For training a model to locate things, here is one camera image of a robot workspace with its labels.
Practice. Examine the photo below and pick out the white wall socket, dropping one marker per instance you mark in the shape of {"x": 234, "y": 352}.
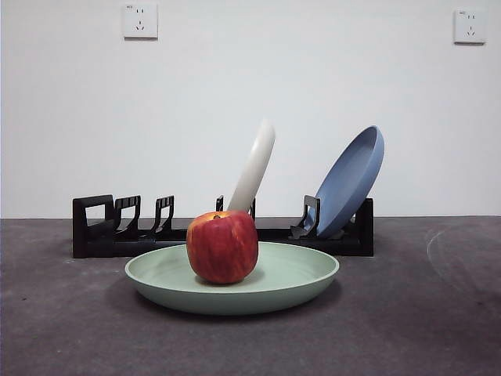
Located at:
{"x": 141, "y": 21}
{"x": 469, "y": 26}

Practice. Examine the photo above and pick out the blue round plate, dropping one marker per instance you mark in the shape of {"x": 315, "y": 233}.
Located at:
{"x": 348, "y": 188}

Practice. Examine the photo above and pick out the black plate rack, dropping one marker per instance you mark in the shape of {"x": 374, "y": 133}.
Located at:
{"x": 98, "y": 244}

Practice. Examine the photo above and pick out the cream white round plate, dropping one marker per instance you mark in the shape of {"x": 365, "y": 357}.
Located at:
{"x": 256, "y": 168}

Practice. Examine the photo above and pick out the light green round plate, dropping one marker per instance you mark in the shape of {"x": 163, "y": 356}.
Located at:
{"x": 293, "y": 274}

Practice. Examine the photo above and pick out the red apple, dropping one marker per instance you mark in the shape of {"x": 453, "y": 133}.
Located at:
{"x": 221, "y": 246}

